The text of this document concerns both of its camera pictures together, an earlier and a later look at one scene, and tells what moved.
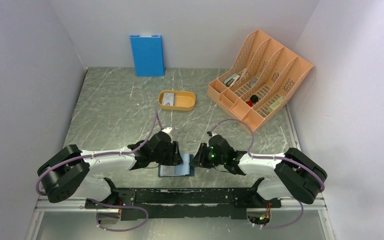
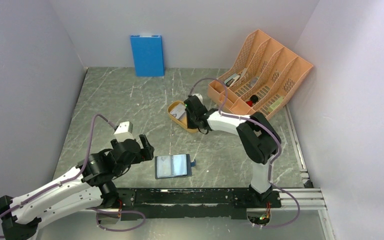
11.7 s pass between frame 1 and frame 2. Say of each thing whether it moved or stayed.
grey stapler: stayed
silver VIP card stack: moved
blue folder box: stayed
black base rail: stayed
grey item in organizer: stayed
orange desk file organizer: stayed
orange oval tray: moved
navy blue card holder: stayed
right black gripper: moved
